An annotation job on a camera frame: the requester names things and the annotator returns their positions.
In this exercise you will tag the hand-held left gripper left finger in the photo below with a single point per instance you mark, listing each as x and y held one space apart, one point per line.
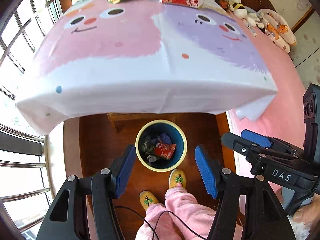
125 170

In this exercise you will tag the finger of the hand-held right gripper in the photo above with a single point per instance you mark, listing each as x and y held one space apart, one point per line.
240 145
257 137

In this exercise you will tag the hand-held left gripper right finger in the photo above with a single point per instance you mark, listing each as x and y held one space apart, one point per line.
206 172

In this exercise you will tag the white and blue carton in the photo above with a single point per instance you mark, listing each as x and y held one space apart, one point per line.
151 158

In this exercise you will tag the round bin with cream rim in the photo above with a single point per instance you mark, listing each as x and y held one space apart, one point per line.
175 162

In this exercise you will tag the dark wrapper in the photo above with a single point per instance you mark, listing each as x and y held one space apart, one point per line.
145 143

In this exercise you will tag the red snack packet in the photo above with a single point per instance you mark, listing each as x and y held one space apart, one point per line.
163 151

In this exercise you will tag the person's right hand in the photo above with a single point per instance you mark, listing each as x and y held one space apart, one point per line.
306 212

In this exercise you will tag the yellow embroidered slipper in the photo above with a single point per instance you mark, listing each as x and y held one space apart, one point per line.
178 178
148 202

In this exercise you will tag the person's pink pants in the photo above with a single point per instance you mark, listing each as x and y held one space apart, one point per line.
180 212

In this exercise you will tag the cartoon monster printed tablecloth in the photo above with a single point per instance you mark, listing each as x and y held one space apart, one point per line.
125 67

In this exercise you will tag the window with metal grille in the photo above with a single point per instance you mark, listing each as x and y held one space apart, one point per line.
22 170

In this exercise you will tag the white marker pen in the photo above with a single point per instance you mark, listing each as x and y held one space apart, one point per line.
251 30

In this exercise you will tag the white bee plush toy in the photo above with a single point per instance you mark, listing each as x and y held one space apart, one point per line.
240 9

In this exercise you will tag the brown fuzzy toy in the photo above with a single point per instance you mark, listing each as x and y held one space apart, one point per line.
223 5

